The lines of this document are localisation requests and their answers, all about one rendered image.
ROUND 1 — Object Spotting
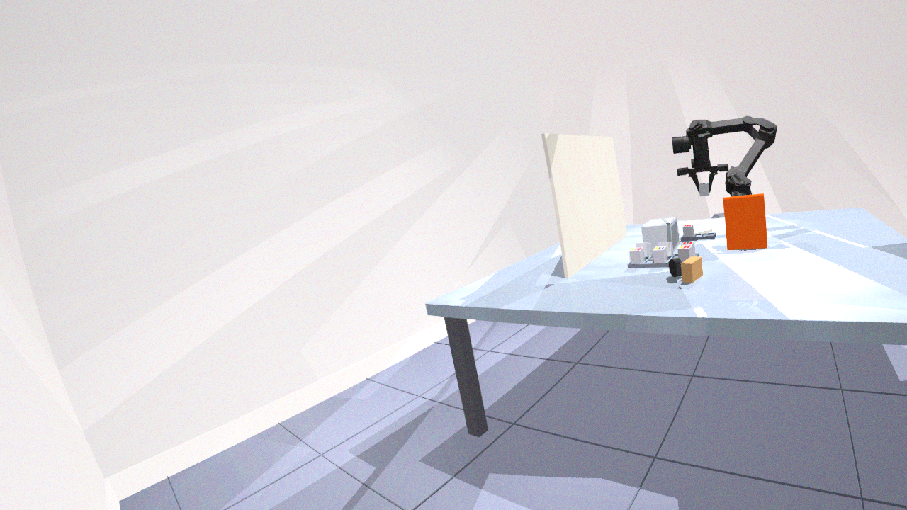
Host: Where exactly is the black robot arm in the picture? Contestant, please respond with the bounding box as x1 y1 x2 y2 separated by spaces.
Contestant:
672 116 777 197

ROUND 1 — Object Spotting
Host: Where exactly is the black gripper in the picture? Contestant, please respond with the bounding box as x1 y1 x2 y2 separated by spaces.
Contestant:
677 150 729 192

